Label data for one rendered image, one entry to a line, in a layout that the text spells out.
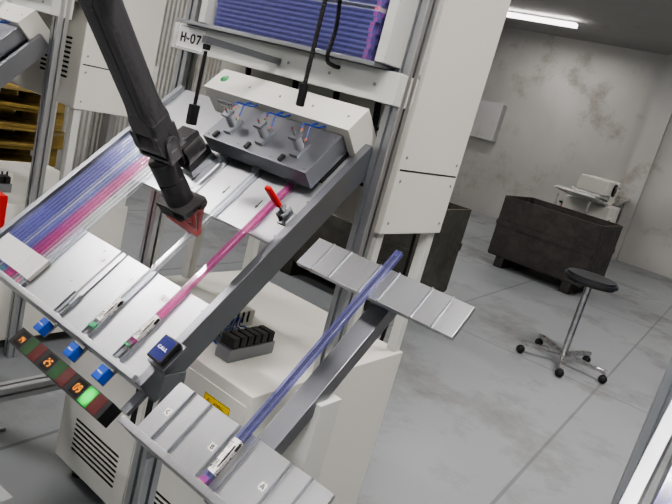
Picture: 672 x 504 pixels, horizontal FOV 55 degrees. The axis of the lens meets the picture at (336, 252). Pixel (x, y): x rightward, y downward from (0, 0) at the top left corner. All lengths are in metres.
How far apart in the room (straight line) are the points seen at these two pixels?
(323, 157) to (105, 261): 0.53
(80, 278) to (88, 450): 0.68
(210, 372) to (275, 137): 0.57
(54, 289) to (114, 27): 0.64
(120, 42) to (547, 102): 10.16
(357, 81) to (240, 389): 0.74
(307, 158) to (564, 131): 9.63
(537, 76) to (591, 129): 1.24
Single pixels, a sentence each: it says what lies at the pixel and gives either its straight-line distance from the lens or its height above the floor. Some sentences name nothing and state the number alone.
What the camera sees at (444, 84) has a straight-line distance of 1.67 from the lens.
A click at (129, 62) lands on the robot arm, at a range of 1.16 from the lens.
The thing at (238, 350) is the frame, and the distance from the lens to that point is 1.61.
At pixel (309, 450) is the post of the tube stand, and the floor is 0.73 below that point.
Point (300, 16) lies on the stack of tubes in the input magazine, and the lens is 1.59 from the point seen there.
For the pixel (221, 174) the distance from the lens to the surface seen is 1.56.
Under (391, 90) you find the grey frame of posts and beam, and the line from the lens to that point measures 1.43.
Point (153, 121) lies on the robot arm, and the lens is 1.23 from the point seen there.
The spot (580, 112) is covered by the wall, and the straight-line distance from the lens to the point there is 10.91.
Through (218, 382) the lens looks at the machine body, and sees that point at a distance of 1.55.
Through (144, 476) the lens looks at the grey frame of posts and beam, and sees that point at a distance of 1.30.
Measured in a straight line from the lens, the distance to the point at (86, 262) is 1.54.
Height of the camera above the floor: 1.30
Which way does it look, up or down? 13 degrees down
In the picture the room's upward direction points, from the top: 15 degrees clockwise
